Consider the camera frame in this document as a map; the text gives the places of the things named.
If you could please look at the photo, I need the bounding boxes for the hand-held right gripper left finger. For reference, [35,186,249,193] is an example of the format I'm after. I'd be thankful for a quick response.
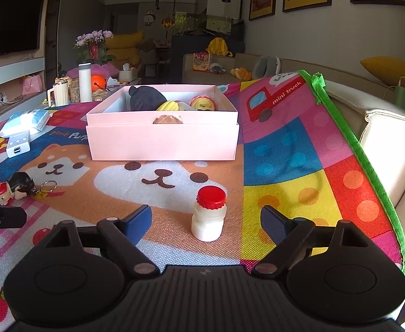
[45,205,160,278]

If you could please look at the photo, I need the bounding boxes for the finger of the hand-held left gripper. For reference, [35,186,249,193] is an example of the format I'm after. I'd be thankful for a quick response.
[0,205,27,230]

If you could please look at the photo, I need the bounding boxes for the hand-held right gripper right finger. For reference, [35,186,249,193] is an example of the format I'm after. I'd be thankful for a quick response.
[251,205,365,278]

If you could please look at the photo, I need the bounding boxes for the doll figurine keychain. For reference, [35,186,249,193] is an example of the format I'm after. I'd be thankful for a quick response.
[0,171,58,206]

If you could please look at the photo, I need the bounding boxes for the white power bank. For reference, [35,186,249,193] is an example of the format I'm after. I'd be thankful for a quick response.
[5,129,31,159]

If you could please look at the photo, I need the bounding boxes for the white bottle with red cap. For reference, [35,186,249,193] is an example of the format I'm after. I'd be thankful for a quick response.
[191,186,228,243]

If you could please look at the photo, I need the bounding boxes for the pack of blue face masks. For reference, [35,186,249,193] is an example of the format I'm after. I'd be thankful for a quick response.
[0,109,53,137]

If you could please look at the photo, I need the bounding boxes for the pink cardboard box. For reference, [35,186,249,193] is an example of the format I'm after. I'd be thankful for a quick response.
[85,84,240,161]

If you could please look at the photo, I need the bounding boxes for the yellow toy corn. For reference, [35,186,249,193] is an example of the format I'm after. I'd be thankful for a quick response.
[156,100,184,112]

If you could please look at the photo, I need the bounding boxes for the dark plush toy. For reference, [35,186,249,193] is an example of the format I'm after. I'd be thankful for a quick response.
[128,85,168,112]

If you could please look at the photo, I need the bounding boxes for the yellow jar with pink lid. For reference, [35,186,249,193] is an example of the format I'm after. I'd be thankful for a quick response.
[189,94,217,111]

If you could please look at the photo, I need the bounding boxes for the colourful printed play mat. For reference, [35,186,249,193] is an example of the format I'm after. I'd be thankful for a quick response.
[0,69,405,332]

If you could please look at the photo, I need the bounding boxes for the pink gift bag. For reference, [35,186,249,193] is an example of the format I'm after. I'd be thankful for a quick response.
[22,74,43,96]

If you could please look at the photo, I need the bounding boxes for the snack jar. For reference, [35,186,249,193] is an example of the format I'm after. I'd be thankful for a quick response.
[68,77,81,103]

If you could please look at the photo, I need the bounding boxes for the beige sofa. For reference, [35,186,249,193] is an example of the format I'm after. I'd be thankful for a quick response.
[182,53,405,322]

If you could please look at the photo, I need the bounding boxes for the white thermos bottle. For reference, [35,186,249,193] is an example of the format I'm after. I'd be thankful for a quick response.
[78,62,93,103]

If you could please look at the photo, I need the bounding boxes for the orange pumpkin bucket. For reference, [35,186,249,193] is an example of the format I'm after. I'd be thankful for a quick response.
[91,75,107,92]

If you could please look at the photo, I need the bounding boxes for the white tissue box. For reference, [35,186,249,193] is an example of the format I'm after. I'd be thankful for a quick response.
[118,63,139,83]

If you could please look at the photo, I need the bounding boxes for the orange plush toy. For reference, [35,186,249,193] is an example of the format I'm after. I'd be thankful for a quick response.
[231,67,253,81]

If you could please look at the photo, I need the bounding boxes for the pink cloth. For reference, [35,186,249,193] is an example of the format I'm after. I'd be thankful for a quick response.
[66,64,119,78]

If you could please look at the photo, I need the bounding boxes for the grey neck pillow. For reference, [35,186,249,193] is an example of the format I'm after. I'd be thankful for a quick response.
[252,55,282,81]

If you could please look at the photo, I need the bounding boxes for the small plush doll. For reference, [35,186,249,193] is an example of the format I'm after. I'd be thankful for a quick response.
[208,62,228,76]

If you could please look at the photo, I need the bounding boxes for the black television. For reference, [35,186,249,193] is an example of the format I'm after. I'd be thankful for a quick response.
[0,0,47,60]

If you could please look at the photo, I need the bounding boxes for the grey dining chair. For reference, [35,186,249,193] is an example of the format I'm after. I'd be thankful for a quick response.
[141,40,160,77]

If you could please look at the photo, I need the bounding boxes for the colourful printed bag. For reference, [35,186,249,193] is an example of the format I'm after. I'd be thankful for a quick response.
[193,52,211,73]

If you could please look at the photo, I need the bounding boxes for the yellow lounge chair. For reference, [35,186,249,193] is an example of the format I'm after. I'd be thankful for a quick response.
[104,31,145,71]

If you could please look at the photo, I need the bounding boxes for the pink potted flowers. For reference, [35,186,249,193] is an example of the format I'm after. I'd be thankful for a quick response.
[74,29,115,66]

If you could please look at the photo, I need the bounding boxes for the dark blue cabinet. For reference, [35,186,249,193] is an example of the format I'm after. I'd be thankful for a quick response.
[169,35,246,84]

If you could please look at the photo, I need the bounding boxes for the yellow backpack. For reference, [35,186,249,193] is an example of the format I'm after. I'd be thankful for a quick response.
[206,37,234,58]

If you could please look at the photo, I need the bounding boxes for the yellow cushion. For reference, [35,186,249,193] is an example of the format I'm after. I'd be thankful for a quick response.
[359,56,405,87]

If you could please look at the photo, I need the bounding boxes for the glass fish tank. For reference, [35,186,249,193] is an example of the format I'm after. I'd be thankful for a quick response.
[173,11,245,37]

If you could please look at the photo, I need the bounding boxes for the white mug with handle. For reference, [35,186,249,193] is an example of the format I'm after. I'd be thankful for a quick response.
[47,82,70,107]

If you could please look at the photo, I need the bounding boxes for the white wall shelf unit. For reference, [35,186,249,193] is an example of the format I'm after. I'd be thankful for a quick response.
[0,0,51,128]

